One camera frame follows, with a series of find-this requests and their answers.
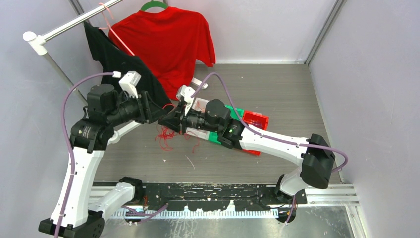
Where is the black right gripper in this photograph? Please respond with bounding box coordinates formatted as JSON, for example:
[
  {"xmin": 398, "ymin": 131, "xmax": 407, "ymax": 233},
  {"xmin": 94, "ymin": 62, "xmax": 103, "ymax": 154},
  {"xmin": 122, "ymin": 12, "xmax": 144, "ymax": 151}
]
[{"xmin": 158, "ymin": 100, "xmax": 221, "ymax": 135}]

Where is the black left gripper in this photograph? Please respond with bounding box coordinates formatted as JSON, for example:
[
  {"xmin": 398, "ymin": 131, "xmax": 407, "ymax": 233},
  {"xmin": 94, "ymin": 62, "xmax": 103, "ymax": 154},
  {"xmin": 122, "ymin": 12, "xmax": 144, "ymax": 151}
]
[{"xmin": 106, "ymin": 89, "xmax": 166, "ymax": 127}]

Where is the cable pile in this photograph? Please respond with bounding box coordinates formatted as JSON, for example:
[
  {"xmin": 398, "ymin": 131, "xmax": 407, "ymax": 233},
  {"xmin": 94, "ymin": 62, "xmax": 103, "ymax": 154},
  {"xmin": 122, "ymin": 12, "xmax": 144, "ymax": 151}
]
[{"xmin": 155, "ymin": 126, "xmax": 202, "ymax": 153}]

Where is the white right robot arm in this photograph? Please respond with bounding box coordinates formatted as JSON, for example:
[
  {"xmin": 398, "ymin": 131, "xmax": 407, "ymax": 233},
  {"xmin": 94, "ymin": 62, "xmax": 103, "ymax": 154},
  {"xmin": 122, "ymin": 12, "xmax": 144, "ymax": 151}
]
[{"xmin": 158, "ymin": 99, "xmax": 335, "ymax": 204}]

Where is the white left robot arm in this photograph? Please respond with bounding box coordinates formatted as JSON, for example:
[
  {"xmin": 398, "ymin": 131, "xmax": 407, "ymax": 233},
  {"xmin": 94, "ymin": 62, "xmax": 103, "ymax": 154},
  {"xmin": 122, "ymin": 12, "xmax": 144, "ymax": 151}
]
[{"xmin": 38, "ymin": 84, "xmax": 166, "ymax": 238}]

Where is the white plastic bin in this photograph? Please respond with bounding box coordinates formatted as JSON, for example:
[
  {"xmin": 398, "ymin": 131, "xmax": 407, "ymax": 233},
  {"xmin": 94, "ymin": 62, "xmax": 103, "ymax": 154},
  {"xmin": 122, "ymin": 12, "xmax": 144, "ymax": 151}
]
[{"xmin": 186, "ymin": 98, "xmax": 210, "ymax": 141}]

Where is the green plastic bin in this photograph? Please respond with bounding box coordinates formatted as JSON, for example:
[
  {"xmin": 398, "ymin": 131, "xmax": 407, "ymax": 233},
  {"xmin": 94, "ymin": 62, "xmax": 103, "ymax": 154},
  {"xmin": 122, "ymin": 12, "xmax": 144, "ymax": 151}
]
[{"xmin": 208, "ymin": 105, "xmax": 245, "ymax": 144}]

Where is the black t-shirt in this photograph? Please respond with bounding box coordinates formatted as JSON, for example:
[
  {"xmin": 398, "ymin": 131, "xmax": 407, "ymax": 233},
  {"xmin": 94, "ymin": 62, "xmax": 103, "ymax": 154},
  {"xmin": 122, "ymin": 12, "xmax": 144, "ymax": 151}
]
[{"xmin": 83, "ymin": 22, "xmax": 168, "ymax": 97}]

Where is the red t-shirt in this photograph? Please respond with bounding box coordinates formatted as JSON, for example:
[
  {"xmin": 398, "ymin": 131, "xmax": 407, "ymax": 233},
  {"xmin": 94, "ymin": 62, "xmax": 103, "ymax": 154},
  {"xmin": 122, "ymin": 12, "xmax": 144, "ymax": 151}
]
[{"xmin": 108, "ymin": 6, "xmax": 216, "ymax": 100}]

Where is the red plastic bin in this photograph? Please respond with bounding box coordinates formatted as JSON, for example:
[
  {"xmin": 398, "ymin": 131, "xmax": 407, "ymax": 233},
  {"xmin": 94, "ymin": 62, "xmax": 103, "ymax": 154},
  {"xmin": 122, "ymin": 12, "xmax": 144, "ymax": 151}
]
[{"xmin": 241, "ymin": 111, "xmax": 270, "ymax": 156}]

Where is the pink clothes hanger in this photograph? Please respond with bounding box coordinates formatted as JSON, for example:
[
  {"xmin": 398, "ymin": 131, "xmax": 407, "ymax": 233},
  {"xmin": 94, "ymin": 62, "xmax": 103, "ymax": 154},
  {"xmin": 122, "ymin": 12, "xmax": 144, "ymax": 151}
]
[{"xmin": 98, "ymin": 2, "xmax": 135, "ymax": 57}]

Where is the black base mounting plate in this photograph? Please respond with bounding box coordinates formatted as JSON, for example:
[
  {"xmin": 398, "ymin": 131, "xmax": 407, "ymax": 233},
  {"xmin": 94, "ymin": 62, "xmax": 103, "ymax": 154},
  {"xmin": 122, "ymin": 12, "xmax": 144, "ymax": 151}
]
[{"xmin": 126, "ymin": 183, "xmax": 292, "ymax": 212}]

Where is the green clothes hanger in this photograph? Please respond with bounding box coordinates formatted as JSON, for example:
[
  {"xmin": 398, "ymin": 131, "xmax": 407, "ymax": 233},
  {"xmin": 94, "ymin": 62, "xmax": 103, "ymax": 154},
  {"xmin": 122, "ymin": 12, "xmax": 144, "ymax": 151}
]
[{"xmin": 140, "ymin": 0, "xmax": 168, "ymax": 11}]

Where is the metal clothes rack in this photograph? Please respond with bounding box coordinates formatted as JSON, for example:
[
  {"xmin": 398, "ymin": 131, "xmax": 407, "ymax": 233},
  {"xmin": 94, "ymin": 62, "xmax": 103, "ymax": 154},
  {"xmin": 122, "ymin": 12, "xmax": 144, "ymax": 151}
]
[{"xmin": 22, "ymin": 0, "xmax": 210, "ymax": 145}]

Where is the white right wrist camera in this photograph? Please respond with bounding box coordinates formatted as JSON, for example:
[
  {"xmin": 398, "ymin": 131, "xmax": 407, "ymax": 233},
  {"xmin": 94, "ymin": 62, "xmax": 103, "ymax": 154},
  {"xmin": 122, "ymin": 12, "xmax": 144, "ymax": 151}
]
[{"xmin": 176, "ymin": 85, "xmax": 196, "ymax": 116}]

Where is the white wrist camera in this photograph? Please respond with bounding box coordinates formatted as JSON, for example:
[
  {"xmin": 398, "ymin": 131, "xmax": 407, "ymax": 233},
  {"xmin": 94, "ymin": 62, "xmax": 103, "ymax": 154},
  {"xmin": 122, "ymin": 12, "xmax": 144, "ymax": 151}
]
[
  {"xmin": 112, "ymin": 71, "xmax": 141, "ymax": 99},
  {"xmin": 176, "ymin": 85, "xmax": 196, "ymax": 116}
]

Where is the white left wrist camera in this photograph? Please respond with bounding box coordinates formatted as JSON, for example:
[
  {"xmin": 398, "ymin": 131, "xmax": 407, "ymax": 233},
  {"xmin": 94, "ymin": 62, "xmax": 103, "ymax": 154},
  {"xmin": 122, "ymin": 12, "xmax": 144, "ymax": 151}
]
[{"xmin": 112, "ymin": 71, "xmax": 141, "ymax": 99}]

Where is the white slotted cable duct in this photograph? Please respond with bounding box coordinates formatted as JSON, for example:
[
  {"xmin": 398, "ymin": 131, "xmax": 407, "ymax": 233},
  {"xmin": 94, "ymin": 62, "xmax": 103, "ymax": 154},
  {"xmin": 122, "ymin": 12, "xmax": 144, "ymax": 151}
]
[{"xmin": 111, "ymin": 207, "xmax": 279, "ymax": 220}]

